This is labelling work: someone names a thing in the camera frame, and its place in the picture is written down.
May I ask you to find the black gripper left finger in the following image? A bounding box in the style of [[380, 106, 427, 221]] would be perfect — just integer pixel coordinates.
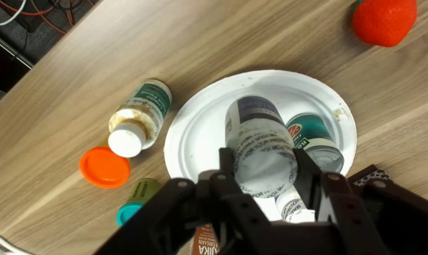
[[94, 146, 272, 255]]

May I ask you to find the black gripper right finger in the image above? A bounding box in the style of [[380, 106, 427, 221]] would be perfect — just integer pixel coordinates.
[[292, 147, 428, 255]]

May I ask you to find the yellow tub orange lid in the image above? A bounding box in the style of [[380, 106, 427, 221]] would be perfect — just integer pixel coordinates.
[[78, 146, 132, 189]]

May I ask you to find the dark green label bottle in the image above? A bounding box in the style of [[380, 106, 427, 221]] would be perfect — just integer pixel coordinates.
[[286, 112, 346, 174]]

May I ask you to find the white bottle purple label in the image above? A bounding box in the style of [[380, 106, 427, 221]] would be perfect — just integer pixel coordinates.
[[224, 95, 299, 198]]

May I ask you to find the white paper plate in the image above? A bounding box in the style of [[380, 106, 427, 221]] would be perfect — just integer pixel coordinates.
[[163, 69, 359, 223]]

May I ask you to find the white bottle green label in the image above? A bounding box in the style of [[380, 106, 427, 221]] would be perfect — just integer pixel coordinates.
[[106, 78, 174, 160]]

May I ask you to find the red toy strawberry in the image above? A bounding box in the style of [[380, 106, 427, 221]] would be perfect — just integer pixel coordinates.
[[350, 0, 420, 48]]

